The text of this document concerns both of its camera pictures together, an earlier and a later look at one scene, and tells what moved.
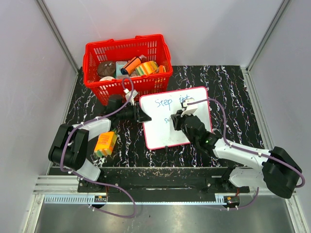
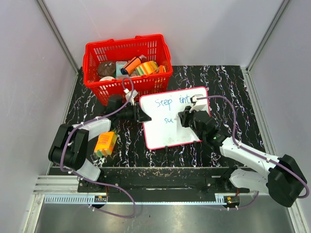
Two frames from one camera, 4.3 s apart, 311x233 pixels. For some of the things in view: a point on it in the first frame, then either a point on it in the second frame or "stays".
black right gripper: (177, 119) -> (184, 115)
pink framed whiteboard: (160, 132) stays
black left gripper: (139, 116) stays
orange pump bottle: (134, 62) stays
